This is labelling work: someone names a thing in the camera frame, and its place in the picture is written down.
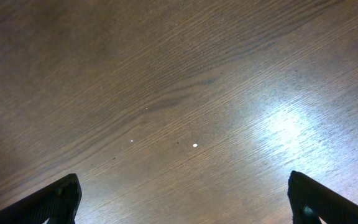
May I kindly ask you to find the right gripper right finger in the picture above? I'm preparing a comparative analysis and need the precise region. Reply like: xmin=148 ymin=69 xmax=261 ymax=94
xmin=287 ymin=170 xmax=358 ymax=224

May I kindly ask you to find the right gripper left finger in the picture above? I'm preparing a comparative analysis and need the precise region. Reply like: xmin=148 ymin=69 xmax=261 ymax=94
xmin=0 ymin=174 xmax=82 ymax=224

